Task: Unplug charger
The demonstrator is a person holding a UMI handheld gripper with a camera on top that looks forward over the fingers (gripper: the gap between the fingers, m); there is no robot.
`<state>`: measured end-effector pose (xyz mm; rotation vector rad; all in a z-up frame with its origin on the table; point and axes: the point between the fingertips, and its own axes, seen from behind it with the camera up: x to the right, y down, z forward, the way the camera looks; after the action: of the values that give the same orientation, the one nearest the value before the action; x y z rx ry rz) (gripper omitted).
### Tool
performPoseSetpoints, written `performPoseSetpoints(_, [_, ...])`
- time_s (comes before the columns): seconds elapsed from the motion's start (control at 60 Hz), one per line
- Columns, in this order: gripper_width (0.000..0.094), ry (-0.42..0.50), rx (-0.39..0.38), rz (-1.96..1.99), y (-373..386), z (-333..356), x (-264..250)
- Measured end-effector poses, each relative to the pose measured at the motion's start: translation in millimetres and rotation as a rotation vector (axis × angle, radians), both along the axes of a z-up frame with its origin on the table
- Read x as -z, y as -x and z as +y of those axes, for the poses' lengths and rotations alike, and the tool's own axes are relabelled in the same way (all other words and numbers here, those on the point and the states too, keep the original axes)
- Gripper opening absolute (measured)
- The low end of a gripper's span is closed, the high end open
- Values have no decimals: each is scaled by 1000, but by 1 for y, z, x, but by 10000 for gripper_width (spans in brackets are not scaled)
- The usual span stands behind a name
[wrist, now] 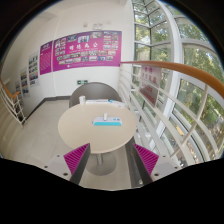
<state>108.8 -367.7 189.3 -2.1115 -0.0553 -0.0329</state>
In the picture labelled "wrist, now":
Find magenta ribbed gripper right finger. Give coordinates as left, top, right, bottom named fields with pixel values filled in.
left=130, top=142, right=182, bottom=187

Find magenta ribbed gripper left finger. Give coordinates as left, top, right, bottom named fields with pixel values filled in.
left=44, top=143, right=91, bottom=185

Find white charger plug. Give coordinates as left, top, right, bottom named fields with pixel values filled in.
left=103, top=113, right=108, bottom=121

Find white teal power strip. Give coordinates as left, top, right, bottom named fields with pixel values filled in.
left=93, top=117, right=122, bottom=126

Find round beige table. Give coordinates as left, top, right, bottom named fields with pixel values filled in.
left=58, top=104, right=136, bottom=176

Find white paper cup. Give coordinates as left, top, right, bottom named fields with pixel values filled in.
left=79, top=96, right=86, bottom=105

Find white papers on chair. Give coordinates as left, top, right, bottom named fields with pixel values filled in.
left=85, top=99, right=125, bottom=107

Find grey curved sofa chair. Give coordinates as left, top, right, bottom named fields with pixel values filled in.
left=69, top=82, right=121, bottom=107

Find green exit sign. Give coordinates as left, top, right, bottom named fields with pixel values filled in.
left=77, top=80, right=88, bottom=85

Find red white sign panel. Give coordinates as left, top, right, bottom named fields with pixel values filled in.
left=139, top=65, right=162, bottom=106

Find white stair railing left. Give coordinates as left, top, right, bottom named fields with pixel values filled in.
left=0, top=78, right=26, bottom=126

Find orange wooden handrail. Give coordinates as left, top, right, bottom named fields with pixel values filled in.
left=123, top=61, right=224, bottom=99

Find white photo notice board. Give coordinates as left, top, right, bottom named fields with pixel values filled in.
left=28, top=52, right=39, bottom=87

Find large magenta wall poster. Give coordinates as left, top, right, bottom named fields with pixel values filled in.
left=53, top=30, right=122, bottom=71

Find narrow magenta wall poster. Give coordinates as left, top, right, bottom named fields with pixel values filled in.
left=39, top=41, right=53, bottom=75

